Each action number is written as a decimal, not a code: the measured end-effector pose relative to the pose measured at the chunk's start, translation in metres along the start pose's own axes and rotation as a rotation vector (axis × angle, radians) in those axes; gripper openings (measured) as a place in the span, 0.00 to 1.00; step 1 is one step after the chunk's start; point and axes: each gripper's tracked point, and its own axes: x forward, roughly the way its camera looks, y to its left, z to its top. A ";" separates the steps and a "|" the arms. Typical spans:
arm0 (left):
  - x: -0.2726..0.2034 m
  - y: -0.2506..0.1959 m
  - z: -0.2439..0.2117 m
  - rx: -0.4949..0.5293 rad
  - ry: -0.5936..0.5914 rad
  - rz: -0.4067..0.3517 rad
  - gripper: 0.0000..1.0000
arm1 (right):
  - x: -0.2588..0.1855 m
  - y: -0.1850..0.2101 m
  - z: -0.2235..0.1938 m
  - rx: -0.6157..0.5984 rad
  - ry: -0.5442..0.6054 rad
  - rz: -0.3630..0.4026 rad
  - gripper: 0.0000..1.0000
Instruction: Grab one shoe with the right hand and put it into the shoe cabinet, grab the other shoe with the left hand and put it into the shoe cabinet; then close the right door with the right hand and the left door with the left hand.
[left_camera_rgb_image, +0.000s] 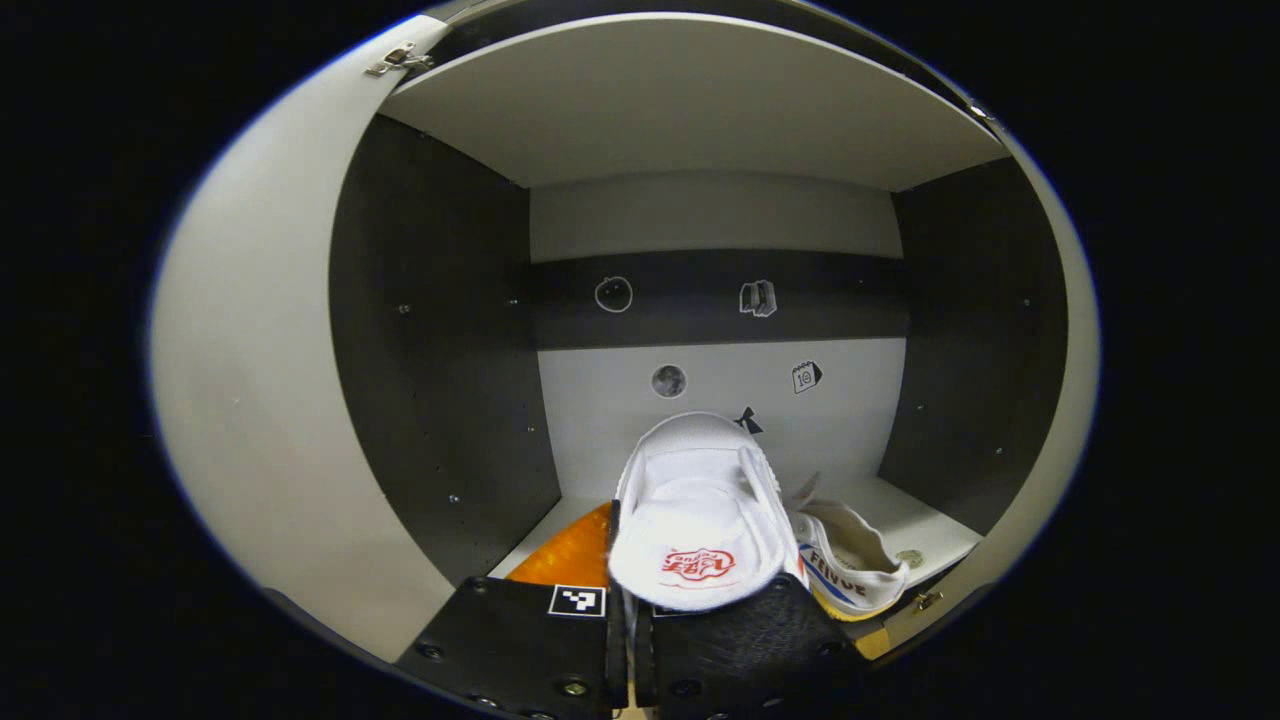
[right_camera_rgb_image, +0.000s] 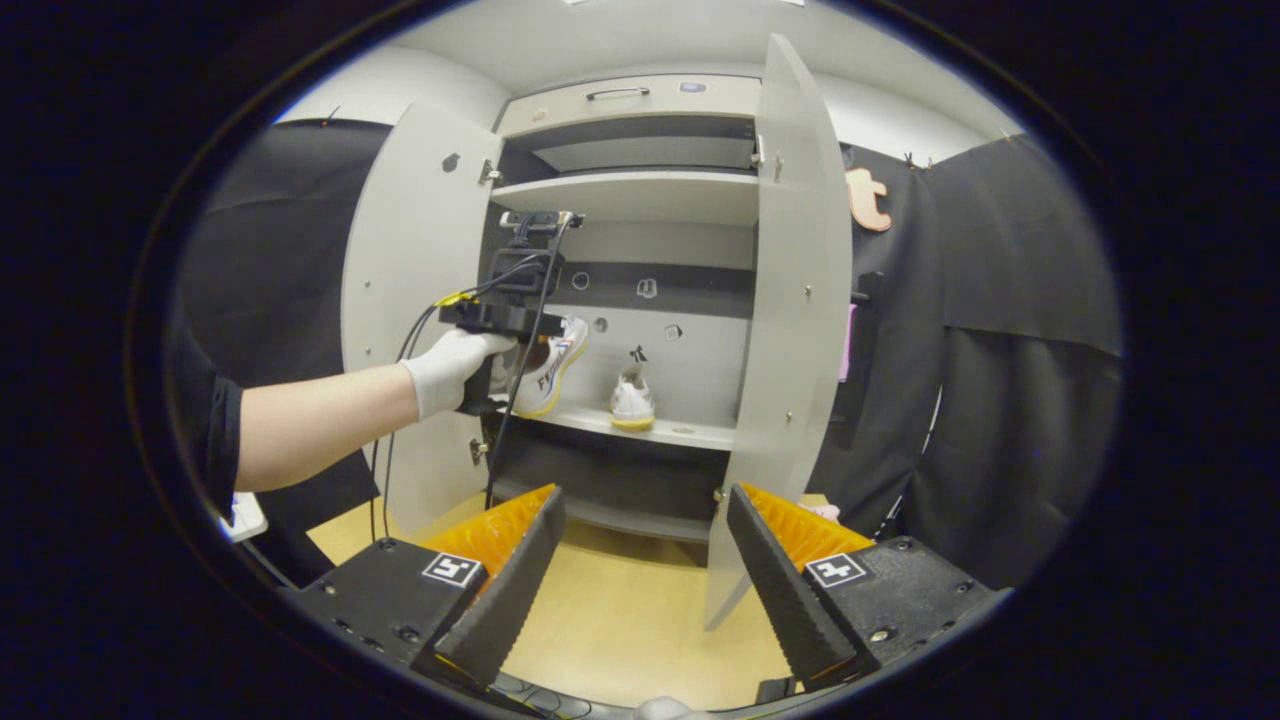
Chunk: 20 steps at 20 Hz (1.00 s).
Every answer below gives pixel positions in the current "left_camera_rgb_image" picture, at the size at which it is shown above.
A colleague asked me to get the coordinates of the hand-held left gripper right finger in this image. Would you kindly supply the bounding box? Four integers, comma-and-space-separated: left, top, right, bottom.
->
633, 572, 893, 720

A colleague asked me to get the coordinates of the grey shoe cabinet door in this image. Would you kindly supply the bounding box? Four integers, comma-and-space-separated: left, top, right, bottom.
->
880, 110, 1101, 651
148, 15, 456, 663

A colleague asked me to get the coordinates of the white canvas shoe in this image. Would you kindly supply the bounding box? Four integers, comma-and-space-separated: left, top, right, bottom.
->
790, 475, 911, 623
607, 410, 809, 613

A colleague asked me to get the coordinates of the grey shoe cabinet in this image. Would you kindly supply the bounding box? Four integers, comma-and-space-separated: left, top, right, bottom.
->
328, 0, 1073, 646

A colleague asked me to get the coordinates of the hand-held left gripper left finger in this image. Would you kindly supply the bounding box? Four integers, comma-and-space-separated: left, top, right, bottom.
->
395, 500, 631, 720

